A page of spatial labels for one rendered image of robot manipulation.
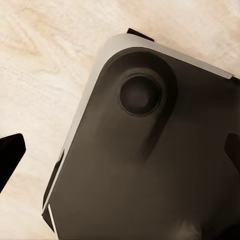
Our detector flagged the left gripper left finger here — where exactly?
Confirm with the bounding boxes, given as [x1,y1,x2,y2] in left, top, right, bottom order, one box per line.
[0,133,26,193]

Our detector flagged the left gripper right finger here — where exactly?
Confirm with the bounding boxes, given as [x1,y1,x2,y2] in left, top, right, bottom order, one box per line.
[224,133,240,173]

